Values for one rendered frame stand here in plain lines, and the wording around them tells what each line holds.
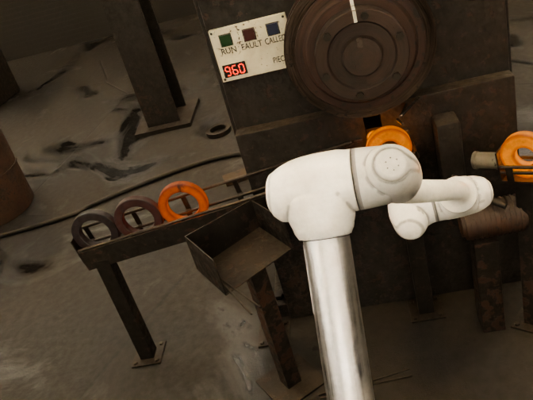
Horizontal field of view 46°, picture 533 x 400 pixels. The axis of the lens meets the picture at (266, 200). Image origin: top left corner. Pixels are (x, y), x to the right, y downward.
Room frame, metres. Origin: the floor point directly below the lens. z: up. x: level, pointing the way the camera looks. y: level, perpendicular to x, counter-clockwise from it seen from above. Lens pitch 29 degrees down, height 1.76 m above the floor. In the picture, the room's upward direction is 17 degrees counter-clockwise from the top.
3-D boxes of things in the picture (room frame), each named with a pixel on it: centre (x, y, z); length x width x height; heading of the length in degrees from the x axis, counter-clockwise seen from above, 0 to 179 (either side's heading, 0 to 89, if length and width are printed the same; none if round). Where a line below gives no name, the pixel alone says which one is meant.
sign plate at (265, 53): (2.09, -0.10, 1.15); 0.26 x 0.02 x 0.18; 79
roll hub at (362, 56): (1.82, -0.40, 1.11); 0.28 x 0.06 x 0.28; 79
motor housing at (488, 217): (1.72, -0.72, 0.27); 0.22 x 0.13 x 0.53; 79
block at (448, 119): (1.89, -0.65, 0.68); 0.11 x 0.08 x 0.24; 169
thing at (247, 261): (1.72, 0.13, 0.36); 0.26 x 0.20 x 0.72; 114
